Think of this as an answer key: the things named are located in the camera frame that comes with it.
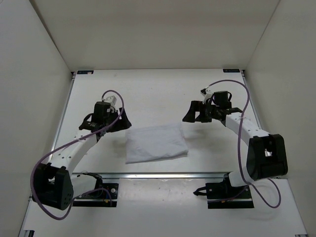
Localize right blue corner label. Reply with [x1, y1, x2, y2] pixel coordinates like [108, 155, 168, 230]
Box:
[223, 69, 240, 73]

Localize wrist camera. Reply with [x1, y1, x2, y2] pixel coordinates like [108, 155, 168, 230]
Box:
[200, 87, 214, 104]
[102, 95, 117, 108]

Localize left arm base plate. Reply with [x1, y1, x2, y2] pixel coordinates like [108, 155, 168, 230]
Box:
[73, 179, 119, 208]

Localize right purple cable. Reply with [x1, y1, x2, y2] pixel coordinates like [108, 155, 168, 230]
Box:
[208, 79, 282, 208]

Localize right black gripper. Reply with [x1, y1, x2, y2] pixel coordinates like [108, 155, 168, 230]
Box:
[182, 101, 219, 123]

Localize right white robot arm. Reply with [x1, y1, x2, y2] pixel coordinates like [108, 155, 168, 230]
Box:
[182, 89, 288, 198]

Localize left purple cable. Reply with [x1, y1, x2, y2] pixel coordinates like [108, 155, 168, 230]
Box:
[31, 89, 125, 220]

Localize white skirt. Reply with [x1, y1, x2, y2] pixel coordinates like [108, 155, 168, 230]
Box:
[125, 123, 189, 164]

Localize left blue corner label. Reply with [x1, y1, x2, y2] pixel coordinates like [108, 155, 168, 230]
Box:
[77, 70, 94, 75]

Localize black cable at right base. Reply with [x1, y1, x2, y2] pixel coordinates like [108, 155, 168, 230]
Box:
[193, 186, 210, 197]

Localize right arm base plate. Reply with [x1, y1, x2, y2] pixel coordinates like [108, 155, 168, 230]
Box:
[205, 182, 254, 209]

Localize purple cable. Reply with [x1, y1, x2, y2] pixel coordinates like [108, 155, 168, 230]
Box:
[208, 79, 282, 208]
[31, 89, 125, 220]

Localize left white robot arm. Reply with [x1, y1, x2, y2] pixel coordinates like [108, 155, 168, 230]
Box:
[31, 96, 131, 210]

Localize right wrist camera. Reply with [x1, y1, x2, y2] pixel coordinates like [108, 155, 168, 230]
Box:
[200, 87, 214, 104]

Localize blue corner label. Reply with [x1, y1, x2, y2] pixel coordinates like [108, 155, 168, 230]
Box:
[77, 70, 94, 75]
[223, 69, 240, 73]

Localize aluminium front rail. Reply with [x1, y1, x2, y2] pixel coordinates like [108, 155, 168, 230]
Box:
[100, 172, 230, 180]

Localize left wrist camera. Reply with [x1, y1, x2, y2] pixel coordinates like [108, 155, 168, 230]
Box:
[102, 95, 117, 108]

